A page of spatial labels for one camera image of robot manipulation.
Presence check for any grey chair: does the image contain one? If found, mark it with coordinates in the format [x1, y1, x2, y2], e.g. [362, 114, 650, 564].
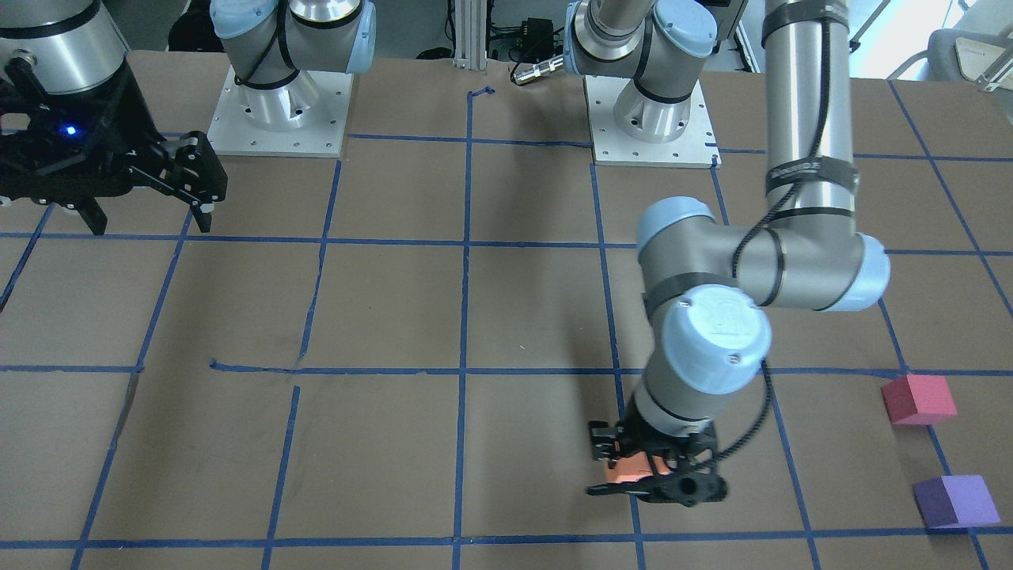
[887, 28, 1012, 93]

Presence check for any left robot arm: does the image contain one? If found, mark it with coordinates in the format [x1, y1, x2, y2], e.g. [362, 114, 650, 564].
[586, 1, 890, 506]

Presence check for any red foam cube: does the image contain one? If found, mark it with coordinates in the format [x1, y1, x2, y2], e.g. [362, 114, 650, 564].
[882, 373, 958, 425]

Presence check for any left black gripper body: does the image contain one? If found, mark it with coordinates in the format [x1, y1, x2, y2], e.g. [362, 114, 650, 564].
[586, 410, 728, 507]

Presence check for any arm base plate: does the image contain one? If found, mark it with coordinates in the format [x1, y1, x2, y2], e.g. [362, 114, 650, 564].
[585, 76, 723, 169]
[207, 70, 355, 158]

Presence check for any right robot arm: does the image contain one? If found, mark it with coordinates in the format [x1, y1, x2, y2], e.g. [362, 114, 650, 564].
[1, 1, 377, 235]

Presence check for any purple foam cube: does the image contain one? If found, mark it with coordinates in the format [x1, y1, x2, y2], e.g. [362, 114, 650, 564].
[912, 475, 1001, 530]

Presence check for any aluminium frame post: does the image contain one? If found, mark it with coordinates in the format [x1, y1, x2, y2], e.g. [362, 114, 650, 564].
[450, 0, 489, 72]

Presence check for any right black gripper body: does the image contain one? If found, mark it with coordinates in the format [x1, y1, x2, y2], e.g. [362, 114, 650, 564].
[1, 55, 171, 207]

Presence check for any orange foam cube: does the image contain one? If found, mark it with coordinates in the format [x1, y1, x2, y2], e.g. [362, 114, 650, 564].
[605, 451, 654, 485]

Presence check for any silver cable connector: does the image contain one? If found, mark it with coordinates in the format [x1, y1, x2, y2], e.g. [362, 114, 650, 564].
[510, 55, 565, 86]

